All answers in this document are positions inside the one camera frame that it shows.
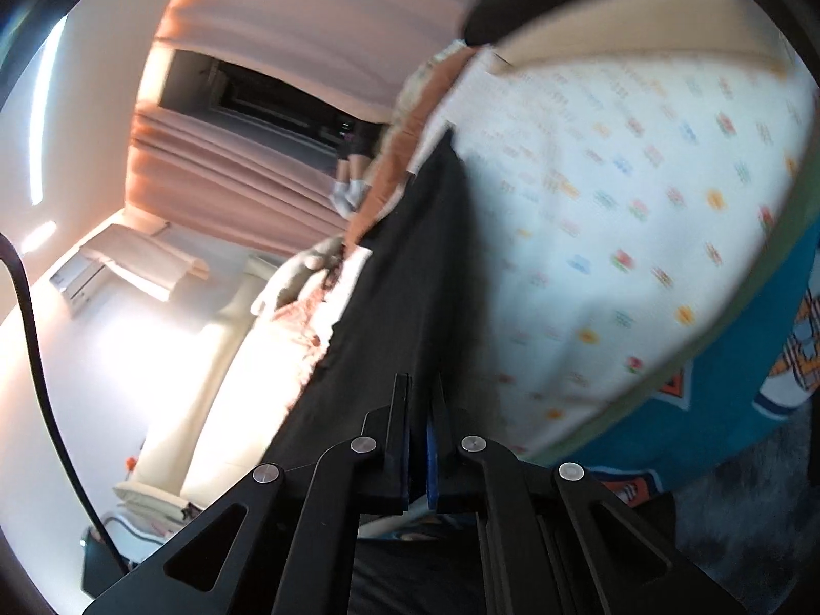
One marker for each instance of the grey shaggy rug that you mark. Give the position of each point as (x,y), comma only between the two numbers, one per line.
(756,493)

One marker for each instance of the white pillow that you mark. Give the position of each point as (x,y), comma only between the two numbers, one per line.
(294,275)

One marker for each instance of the white air conditioner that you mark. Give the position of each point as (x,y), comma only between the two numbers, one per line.
(80,279)

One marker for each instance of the pink curtain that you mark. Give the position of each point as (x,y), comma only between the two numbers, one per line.
(243,179)
(320,13)

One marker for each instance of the folded beige garment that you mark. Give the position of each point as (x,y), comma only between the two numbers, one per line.
(640,38)

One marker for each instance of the short ceiling light strip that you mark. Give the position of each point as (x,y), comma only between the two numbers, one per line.
(40,236)

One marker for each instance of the white dotted blanket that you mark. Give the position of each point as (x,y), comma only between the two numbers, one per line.
(608,205)

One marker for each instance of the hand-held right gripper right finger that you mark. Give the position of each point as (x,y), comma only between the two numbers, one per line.
(432,461)

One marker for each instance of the cream headboard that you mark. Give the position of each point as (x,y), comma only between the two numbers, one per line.
(211,384)

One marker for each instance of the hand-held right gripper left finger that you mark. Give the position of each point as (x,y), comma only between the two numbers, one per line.
(394,461)

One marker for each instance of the black jacket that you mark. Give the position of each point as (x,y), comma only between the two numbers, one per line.
(410,282)

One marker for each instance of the dark glass door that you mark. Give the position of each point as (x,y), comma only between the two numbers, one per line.
(256,93)

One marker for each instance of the long ceiling light strip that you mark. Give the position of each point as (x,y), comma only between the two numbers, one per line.
(46,115)

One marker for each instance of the white hanging garment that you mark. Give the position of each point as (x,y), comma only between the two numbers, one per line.
(147,256)

